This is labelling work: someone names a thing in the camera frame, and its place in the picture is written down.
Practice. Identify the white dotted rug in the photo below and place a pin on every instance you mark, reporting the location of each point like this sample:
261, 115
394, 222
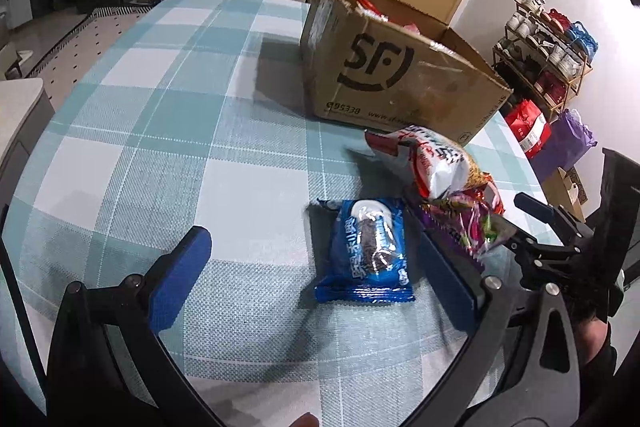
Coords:
85, 52

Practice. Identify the purple gift bag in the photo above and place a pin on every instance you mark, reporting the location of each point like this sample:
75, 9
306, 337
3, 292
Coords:
565, 147

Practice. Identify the red shopping bag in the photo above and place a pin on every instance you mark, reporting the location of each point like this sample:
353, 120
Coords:
527, 132

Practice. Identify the brown cardboard box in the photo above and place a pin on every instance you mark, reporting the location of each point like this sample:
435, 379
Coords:
390, 72

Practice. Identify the teal checked tablecloth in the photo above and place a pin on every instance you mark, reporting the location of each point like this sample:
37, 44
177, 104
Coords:
175, 132

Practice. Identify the wooden shoe rack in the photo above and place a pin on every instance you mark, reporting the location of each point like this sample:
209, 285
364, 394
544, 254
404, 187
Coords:
575, 79

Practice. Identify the group of shoes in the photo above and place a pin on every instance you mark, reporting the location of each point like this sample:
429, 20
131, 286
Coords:
530, 27

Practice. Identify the small cardboard box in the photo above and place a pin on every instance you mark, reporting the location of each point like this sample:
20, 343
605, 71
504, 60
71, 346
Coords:
567, 192

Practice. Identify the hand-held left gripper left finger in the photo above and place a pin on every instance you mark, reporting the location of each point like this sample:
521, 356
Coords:
175, 287

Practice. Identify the red white snack packet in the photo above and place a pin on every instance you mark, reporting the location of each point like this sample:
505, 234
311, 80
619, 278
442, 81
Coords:
435, 157

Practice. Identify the purple snack packet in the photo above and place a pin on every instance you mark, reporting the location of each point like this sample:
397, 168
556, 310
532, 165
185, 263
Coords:
470, 227

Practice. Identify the person's left hand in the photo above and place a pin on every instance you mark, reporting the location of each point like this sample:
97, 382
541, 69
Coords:
306, 420

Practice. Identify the blue cookie packet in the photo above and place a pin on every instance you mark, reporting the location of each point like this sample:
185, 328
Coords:
365, 247

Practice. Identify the person's right forearm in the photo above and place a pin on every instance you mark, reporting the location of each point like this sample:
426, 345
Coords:
595, 342

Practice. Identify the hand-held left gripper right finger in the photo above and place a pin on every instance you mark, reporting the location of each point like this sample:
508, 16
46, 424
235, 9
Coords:
445, 282

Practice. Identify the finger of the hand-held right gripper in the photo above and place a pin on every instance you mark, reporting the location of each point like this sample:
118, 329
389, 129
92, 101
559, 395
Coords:
560, 222
540, 262

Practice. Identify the orange snack packet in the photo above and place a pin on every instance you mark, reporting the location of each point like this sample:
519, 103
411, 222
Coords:
487, 197

